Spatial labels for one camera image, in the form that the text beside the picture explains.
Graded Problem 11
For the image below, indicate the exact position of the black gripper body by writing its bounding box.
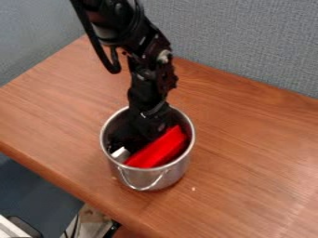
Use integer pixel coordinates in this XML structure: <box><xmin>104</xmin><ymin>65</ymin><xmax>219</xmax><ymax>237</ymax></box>
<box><xmin>123</xmin><ymin>89</ymin><xmax>178</xmax><ymax>140</ymax></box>

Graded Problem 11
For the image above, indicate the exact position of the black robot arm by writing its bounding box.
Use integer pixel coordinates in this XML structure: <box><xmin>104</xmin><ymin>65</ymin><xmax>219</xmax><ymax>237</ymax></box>
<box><xmin>68</xmin><ymin>0</ymin><xmax>178</xmax><ymax>152</ymax></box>

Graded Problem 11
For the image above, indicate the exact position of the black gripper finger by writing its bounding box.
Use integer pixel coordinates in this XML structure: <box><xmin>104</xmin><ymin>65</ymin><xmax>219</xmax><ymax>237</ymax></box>
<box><xmin>108</xmin><ymin>124</ymin><xmax>148</xmax><ymax>152</ymax></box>

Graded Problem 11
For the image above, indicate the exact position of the red star-shaped block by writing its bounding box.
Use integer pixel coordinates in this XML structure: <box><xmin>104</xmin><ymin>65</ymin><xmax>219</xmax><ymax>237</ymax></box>
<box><xmin>124</xmin><ymin>125</ymin><xmax>187</xmax><ymax>168</ymax></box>

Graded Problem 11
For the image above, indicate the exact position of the metal pot with handle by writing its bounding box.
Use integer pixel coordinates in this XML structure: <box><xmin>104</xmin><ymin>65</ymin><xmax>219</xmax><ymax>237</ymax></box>
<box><xmin>99</xmin><ymin>107</ymin><xmax>195</xmax><ymax>192</ymax></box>

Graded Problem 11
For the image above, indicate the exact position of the white object at corner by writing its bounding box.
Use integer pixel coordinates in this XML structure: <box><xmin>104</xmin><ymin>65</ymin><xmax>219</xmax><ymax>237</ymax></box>
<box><xmin>0</xmin><ymin>215</ymin><xmax>43</xmax><ymax>238</ymax></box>

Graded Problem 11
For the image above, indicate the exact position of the table leg frame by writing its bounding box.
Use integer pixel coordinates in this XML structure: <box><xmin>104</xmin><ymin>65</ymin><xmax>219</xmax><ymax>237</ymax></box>
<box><xmin>60</xmin><ymin>205</ymin><xmax>120</xmax><ymax>238</ymax></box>

